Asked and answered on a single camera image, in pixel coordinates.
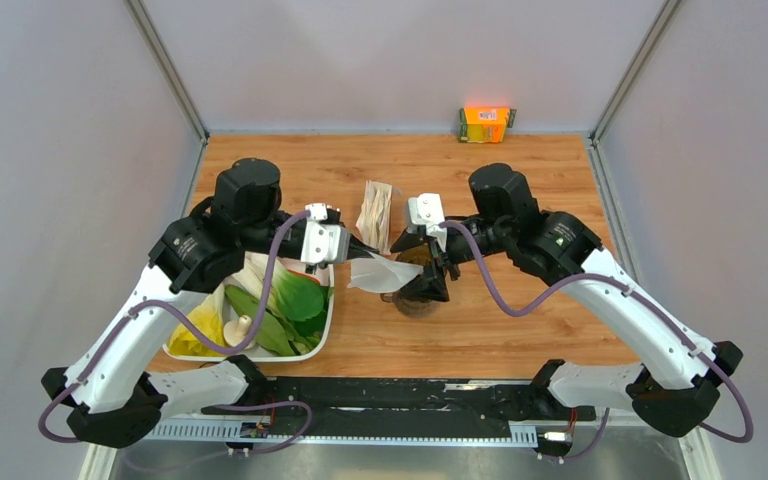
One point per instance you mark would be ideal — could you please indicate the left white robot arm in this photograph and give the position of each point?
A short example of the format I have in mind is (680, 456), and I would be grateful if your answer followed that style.
(113, 398)

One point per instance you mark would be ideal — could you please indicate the white paper coffee filter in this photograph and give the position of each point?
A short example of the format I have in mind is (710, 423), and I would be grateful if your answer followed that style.
(380, 275)

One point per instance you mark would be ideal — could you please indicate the dark green leaf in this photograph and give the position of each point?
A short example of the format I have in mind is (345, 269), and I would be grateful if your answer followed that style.
(271, 334)

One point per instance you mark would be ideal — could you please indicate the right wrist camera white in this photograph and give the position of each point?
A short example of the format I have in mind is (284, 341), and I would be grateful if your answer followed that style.
(426, 210)

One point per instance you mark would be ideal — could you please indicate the white mushroom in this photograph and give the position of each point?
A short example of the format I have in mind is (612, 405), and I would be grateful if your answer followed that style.
(235, 331)

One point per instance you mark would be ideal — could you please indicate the pack of paper filters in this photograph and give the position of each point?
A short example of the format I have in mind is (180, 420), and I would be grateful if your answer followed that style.
(373, 222)

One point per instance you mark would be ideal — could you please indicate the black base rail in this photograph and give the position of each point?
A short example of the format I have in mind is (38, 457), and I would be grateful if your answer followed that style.
(414, 410)

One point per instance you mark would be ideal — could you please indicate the clear glass coffee server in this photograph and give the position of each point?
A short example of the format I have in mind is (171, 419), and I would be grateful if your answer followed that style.
(411, 308)

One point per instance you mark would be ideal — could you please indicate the orange green carton box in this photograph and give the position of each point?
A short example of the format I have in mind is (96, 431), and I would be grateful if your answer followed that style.
(482, 125)

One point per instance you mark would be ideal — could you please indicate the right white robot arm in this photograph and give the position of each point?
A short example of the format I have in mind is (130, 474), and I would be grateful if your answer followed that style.
(679, 374)

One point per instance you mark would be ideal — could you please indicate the dark brown coffee dripper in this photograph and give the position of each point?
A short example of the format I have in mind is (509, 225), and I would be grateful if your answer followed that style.
(419, 255)

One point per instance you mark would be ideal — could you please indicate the white rectangular tray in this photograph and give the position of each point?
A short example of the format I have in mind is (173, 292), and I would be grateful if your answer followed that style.
(209, 313)

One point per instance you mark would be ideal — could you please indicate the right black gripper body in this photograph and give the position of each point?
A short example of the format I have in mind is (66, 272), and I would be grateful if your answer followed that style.
(434, 274)

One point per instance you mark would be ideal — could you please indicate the green bok choy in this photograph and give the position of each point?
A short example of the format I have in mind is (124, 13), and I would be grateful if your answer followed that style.
(294, 294)

